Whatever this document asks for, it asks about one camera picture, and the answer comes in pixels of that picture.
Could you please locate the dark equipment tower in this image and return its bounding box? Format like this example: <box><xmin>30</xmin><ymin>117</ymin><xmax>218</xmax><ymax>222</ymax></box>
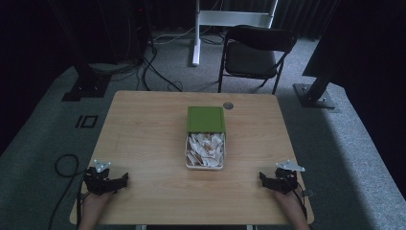
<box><xmin>126</xmin><ymin>2</ymin><xmax>150</xmax><ymax>63</ymax></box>

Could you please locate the box of white packets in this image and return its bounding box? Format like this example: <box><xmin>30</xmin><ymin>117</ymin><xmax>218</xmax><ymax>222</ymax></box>
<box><xmin>185</xmin><ymin>131</ymin><xmax>226</xmax><ymax>171</ymax></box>

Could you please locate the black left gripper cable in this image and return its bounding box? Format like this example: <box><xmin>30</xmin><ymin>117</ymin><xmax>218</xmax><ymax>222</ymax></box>
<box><xmin>47</xmin><ymin>153</ymin><xmax>86</xmax><ymax>230</ymax></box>

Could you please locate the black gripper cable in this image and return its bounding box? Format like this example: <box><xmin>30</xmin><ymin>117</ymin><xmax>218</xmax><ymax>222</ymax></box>
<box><xmin>285</xmin><ymin>174</ymin><xmax>309</xmax><ymax>222</ymax></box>
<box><xmin>47</xmin><ymin>153</ymin><xmax>86</xmax><ymax>230</ymax></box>

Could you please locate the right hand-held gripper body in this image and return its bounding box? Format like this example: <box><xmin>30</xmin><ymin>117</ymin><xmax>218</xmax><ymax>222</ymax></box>
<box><xmin>271</xmin><ymin>160</ymin><xmax>306</xmax><ymax>196</ymax></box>

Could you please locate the black folding chair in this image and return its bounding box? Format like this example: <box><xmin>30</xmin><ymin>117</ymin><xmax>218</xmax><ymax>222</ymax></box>
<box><xmin>217</xmin><ymin>25</ymin><xmax>298</xmax><ymax>96</ymax></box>

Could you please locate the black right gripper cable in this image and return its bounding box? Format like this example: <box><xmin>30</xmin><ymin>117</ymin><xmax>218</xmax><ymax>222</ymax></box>
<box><xmin>285</xmin><ymin>174</ymin><xmax>309</xmax><ymax>222</ymax></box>

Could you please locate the white desk frame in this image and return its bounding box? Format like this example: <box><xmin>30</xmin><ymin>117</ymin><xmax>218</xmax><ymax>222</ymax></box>
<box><xmin>192</xmin><ymin>0</ymin><xmax>280</xmax><ymax>67</ymax></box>

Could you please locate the white floor cable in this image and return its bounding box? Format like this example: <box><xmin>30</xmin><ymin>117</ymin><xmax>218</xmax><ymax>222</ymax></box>
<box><xmin>152</xmin><ymin>26</ymin><xmax>197</xmax><ymax>46</ymax></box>

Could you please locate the green box lid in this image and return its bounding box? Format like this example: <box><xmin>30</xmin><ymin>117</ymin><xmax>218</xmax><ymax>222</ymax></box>
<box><xmin>186</xmin><ymin>105</ymin><xmax>227</xmax><ymax>134</ymax></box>

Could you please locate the black metal stand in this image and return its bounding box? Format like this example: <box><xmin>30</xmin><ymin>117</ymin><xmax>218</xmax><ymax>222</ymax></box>
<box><xmin>292</xmin><ymin>0</ymin><xmax>341</xmax><ymax>110</ymax></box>
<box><xmin>47</xmin><ymin>0</ymin><xmax>112</xmax><ymax>103</ymax></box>

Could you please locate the black floor cable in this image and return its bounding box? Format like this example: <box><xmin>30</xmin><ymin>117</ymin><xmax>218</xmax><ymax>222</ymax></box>
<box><xmin>141</xmin><ymin>46</ymin><xmax>184</xmax><ymax>93</ymax></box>

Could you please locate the pile of white paper scraps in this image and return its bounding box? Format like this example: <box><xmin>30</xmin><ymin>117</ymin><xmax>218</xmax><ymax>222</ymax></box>
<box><xmin>187</xmin><ymin>132</ymin><xmax>225</xmax><ymax>168</ymax></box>

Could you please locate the person's right hand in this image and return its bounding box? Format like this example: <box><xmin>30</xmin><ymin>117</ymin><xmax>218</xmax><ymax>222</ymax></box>
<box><xmin>272</xmin><ymin>187</ymin><xmax>305</xmax><ymax>213</ymax></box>

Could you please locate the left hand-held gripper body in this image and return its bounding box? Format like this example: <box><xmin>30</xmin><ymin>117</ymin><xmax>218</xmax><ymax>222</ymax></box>
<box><xmin>82</xmin><ymin>159</ymin><xmax>113</xmax><ymax>196</ymax></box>

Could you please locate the person's left hand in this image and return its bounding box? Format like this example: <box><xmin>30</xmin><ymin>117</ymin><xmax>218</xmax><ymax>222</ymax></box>
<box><xmin>80</xmin><ymin>190</ymin><xmax>115</xmax><ymax>216</ymax></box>

